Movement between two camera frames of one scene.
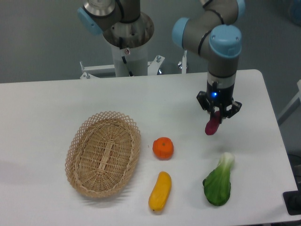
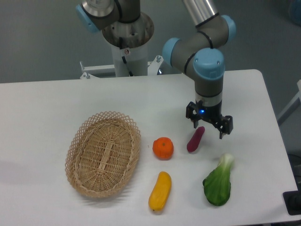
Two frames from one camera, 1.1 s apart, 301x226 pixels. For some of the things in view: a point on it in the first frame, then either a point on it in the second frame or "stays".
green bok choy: [217, 185] stays
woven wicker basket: [102, 154] stays
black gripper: [219, 96] to [213, 114]
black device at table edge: [292, 200] stays
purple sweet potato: [212, 125] to [193, 143]
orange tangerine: [163, 148] stays
